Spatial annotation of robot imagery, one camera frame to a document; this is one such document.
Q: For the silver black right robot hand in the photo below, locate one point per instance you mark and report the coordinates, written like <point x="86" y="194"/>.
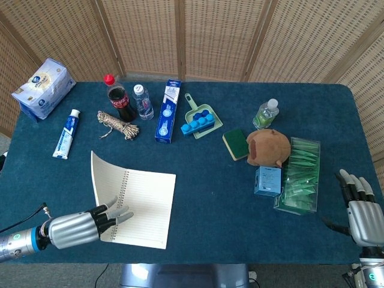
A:
<point x="367" y="222"/>

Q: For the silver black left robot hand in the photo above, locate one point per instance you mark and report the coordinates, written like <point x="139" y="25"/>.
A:
<point x="75" y="229"/>

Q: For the spiral lined notebook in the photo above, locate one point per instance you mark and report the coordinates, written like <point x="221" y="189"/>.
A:
<point x="150" y="204"/>

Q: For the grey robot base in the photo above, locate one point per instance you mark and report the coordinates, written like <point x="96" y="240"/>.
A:
<point x="180" y="276"/>

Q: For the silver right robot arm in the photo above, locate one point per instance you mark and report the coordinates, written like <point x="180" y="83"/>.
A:
<point x="370" y="268"/>

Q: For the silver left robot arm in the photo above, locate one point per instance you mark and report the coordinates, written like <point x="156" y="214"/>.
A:
<point x="18" y="244"/>

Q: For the clear box green packets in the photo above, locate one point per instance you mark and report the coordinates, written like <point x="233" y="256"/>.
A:
<point x="301" y="180"/>

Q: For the white blue toothpaste tube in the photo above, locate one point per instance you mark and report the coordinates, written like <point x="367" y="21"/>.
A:
<point x="66" y="135"/>

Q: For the light blue cardboard box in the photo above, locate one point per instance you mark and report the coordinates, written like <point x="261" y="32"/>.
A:
<point x="268" y="181"/>

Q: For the brown capybara plush toy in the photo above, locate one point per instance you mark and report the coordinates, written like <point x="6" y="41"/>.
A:
<point x="270" y="147"/>

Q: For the cola bottle red label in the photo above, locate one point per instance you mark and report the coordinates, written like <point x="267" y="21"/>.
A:
<point x="120" y="102"/>

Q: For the blue tablecloth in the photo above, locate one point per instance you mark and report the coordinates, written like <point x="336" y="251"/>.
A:
<point x="216" y="210"/>

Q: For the white blue tissue pack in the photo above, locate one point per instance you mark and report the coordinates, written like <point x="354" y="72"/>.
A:
<point x="42" y="90"/>

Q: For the clear water bottle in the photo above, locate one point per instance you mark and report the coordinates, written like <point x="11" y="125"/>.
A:
<point x="143" y="103"/>

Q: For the clear bottle green liquid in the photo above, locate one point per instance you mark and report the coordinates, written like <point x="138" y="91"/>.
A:
<point x="265" y="115"/>

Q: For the blue white toothpaste box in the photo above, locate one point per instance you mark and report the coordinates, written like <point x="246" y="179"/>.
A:
<point x="167" y="114"/>

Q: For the green yellow sponge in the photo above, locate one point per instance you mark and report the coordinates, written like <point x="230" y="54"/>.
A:
<point x="235" y="144"/>

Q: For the light blue building block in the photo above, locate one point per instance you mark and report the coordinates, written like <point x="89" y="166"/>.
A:
<point x="196" y="124"/>

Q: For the dark blue building block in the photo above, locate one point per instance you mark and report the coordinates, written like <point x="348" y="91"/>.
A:
<point x="200" y="115"/>

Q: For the light green dustpan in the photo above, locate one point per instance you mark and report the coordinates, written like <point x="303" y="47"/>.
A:
<point x="216" y="121"/>

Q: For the woven bamboo folding screen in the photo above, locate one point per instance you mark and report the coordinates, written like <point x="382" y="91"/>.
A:
<point x="216" y="36"/>

